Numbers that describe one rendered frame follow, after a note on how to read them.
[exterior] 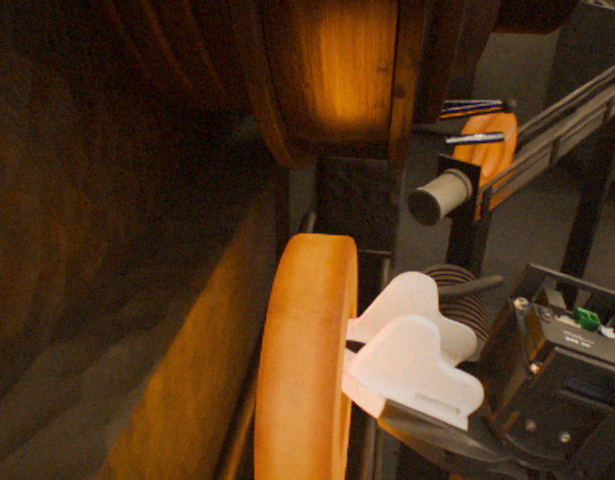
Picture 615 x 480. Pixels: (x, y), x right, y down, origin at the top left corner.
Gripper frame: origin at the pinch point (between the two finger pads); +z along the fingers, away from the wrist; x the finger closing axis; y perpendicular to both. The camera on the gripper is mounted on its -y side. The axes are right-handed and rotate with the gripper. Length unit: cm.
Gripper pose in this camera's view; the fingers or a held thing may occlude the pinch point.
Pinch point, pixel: (319, 349)
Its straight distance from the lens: 30.7
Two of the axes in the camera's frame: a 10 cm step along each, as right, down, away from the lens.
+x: -1.7, 4.9, -8.5
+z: -9.5, -3.3, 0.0
